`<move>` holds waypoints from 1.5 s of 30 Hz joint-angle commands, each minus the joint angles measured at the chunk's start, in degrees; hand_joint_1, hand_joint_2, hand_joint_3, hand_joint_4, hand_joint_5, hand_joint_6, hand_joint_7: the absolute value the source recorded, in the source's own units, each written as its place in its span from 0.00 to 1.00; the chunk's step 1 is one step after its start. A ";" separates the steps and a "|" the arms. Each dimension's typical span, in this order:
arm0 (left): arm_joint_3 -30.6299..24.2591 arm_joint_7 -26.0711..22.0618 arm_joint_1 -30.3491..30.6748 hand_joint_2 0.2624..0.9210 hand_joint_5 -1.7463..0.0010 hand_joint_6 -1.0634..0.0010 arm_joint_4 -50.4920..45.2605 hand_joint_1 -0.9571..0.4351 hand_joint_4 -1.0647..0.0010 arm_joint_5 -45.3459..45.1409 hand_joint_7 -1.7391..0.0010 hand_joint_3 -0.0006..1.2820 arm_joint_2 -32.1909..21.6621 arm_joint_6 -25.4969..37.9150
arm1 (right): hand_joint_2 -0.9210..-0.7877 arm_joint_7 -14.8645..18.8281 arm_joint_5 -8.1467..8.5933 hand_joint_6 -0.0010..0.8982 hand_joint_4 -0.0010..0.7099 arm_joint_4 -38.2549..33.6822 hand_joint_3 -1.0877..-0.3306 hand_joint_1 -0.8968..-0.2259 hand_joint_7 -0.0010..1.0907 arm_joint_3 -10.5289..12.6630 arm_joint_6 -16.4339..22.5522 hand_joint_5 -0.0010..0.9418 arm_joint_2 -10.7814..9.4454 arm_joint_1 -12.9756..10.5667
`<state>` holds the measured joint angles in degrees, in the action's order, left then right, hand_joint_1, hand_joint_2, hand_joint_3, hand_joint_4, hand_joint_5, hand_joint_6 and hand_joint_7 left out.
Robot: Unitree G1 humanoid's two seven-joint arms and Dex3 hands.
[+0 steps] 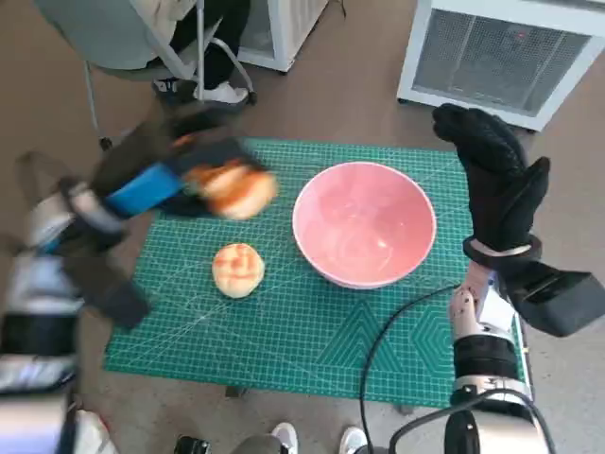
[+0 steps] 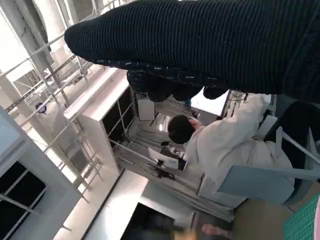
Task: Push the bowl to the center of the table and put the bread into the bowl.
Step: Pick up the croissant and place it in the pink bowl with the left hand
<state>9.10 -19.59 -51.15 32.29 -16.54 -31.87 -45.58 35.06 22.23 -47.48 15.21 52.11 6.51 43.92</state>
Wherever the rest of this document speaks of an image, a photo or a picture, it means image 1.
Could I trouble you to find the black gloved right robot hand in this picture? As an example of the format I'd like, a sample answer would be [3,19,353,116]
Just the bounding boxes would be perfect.
[432,102,552,256]

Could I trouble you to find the large white mesh cabinet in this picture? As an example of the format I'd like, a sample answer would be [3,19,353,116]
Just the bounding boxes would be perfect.
[396,0,605,133]

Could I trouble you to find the long black robot cable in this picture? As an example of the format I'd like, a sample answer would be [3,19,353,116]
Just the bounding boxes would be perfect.
[358,283,474,454]

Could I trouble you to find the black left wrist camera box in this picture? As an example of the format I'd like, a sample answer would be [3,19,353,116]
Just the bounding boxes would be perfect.
[70,254,152,330]

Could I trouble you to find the person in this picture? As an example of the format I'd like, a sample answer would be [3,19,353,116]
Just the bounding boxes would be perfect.
[70,409,119,454]
[131,0,251,105]

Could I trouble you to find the green cutting mat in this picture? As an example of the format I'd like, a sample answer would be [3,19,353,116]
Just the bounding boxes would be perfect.
[103,136,526,410]

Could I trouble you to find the grey chair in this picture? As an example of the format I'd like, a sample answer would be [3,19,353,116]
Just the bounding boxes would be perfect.
[32,0,259,150]

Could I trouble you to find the round toy bread bun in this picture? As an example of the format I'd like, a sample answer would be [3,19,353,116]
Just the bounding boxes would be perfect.
[183,160,280,221]
[211,242,266,300]

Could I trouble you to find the pink bowl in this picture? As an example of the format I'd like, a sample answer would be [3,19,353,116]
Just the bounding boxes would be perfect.
[291,161,437,290]

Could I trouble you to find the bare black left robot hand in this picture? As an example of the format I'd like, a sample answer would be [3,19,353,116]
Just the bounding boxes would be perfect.
[92,111,270,221]

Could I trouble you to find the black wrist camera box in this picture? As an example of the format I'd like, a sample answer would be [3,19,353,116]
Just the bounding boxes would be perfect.
[70,254,152,330]
[495,262,595,338]

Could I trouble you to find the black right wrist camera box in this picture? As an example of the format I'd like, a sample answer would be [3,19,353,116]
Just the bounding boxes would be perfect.
[495,262,595,338]

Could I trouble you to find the white shoe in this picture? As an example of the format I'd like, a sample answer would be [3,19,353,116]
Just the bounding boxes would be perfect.
[339,425,370,454]
[271,421,299,454]

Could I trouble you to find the small white mesh cabinet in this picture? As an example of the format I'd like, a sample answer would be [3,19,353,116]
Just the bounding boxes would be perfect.
[238,0,330,73]

